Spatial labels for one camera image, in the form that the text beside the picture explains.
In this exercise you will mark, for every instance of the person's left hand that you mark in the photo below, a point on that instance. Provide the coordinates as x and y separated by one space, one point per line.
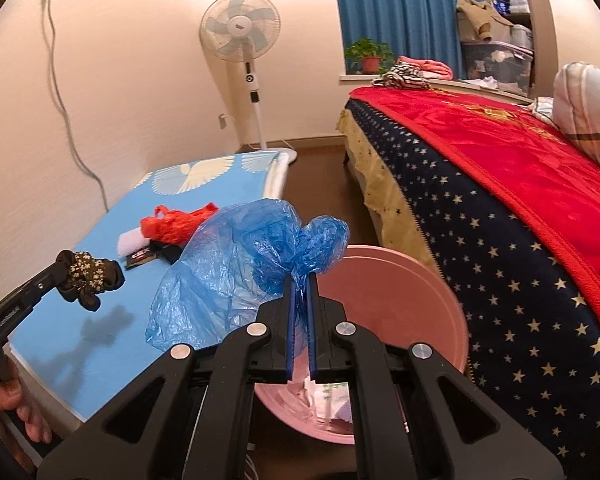
4 395

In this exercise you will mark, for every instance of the navy star-print bedspread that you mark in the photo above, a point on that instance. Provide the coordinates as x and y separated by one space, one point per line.
480 285

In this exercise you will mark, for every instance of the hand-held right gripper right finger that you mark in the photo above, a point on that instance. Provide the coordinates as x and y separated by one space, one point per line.
314 330

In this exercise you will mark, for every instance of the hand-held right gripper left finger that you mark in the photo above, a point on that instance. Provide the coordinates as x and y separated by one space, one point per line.
292 320

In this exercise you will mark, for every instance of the small clear storage box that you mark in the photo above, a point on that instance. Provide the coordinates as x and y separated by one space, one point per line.
521 35

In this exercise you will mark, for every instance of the orange-red plastic bag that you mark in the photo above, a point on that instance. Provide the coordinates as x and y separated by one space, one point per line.
174 227

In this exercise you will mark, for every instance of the blue plastic bag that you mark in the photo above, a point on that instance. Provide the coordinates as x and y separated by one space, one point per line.
240 260

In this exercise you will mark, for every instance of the black floral scrunchie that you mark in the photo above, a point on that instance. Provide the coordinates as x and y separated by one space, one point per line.
87 272

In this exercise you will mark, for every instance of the beige jacket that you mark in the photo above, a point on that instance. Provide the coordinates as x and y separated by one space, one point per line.
482 15

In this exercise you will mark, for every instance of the plaid pillow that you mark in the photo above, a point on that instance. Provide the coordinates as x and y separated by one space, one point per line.
590 110

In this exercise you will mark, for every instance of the white cloth roll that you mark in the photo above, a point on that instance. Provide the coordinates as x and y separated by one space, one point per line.
129 241

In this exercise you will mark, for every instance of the yellow bed skirt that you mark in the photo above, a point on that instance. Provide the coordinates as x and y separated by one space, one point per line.
385 185

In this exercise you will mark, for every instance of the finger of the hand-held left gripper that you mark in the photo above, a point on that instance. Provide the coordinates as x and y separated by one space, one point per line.
39 285

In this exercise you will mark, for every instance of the white crumpled cloth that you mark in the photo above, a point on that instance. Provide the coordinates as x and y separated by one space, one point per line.
541 109

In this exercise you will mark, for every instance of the white window sill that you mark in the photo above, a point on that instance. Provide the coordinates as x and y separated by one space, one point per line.
360 79

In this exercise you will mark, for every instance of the striped black white cloth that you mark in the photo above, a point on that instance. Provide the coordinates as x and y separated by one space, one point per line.
402 77

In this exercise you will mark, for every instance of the white standing fan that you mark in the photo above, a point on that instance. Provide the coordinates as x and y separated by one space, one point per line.
240 25

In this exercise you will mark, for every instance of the black packet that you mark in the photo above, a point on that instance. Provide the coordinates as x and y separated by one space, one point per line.
142 256

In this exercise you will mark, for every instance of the potted green plant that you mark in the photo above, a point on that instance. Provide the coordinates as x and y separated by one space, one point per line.
370 62

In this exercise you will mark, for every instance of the pink plastic trash bin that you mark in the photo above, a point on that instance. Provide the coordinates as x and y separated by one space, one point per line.
405 300

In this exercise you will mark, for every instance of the blue curtain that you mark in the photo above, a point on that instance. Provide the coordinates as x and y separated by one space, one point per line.
405 10

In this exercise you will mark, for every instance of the red blanket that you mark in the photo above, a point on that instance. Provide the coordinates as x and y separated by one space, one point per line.
520 170

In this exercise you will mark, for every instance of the blue printed table mat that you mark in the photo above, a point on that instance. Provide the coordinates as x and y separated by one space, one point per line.
79 375

